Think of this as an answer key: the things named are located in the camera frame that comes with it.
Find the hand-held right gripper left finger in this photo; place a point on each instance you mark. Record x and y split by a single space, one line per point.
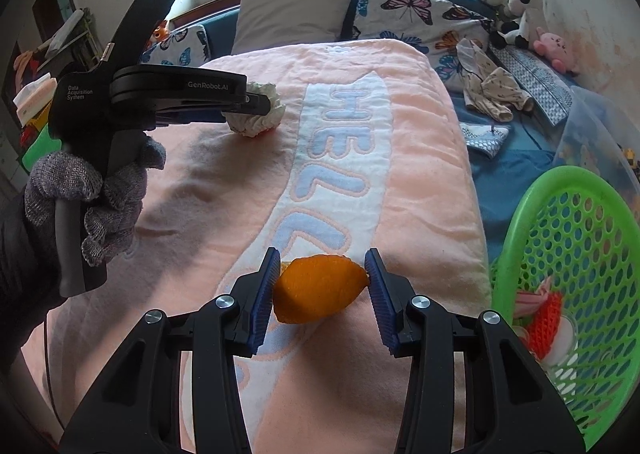
262 306

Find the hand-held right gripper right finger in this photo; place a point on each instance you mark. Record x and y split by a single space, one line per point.
382 306

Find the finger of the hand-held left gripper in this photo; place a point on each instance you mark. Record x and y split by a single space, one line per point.
250 104

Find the white tissue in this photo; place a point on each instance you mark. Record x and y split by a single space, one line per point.
255 119

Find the orange lemon-shaped fruit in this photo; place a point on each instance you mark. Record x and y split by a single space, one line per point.
315 289

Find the green plastic basket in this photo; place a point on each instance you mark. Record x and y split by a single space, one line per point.
515 214

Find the person's left hand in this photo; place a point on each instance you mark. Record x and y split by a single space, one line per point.
115 199

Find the green plastic object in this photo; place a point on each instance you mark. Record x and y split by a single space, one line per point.
37 151

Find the pink white blanket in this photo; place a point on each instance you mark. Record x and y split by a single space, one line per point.
200 184

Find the small butterfly print pillow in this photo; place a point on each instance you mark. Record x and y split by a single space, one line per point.
175 46

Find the dark wooden shelf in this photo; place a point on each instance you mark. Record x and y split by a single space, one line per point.
55 24

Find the white pillow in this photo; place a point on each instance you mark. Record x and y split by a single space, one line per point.
295 14

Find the orange plush toy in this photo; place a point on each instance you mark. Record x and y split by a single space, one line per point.
160 30

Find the blue bed sheet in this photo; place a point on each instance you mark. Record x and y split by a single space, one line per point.
510 184

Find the large butterfly print pillow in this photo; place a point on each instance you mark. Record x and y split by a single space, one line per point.
415 14

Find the blue white folded cloth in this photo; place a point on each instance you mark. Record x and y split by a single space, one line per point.
482 138

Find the crumpled beige clothes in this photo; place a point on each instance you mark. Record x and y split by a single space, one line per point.
492 86

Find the clear plastic storage bin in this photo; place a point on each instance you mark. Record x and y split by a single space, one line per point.
590 134

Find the grey white patterned cloth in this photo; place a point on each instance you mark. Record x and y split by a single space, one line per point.
540 84

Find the black white cow plush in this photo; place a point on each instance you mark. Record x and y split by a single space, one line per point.
522 9

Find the pink plush toy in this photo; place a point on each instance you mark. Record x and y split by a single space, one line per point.
555 46

